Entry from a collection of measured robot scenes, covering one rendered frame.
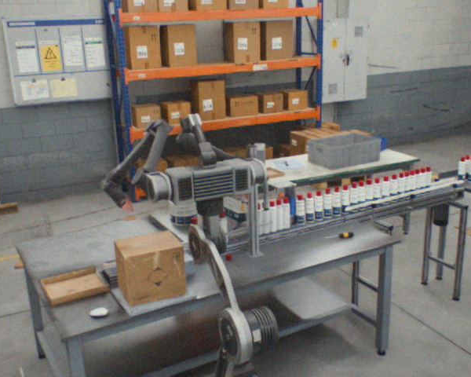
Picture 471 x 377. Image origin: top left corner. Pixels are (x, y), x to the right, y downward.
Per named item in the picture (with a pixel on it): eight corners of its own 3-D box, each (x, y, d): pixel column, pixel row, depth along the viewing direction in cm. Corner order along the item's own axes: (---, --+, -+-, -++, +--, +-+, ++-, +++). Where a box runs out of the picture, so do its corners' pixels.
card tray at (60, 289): (96, 272, 321) (95, 266, 320) (109, 290, 300) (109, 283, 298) (41, 286, 308) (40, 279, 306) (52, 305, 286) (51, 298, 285)
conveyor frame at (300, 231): (334, 218, 391) (334, 212, 390) (345, 223, 382) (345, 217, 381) (103, 276, 316) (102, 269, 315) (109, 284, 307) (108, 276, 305)
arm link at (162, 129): (163, 111, 295) (178, 122, 300) (149, 121, 305) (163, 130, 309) (138, 181, 272) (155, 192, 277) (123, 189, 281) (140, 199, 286)
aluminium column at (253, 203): (255, 251, 342) (253, 144, 322) (259, 254, 338) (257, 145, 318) (249, 253, 340) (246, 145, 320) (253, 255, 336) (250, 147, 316)
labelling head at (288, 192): (287, 217, 383) (286, 181, 376) (298, 222, 372) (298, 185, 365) (270, 221, 377) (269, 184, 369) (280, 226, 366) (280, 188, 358)
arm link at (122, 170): (153, 122, 298) (169, 133, 303) (151, 118, 303) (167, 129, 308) (104, 179, 310) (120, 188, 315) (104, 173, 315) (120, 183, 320)
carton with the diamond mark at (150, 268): (172, 276, 310) (169, 229, 302) (186, 294, 289) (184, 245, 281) (118, 287, 299) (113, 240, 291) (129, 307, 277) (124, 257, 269)
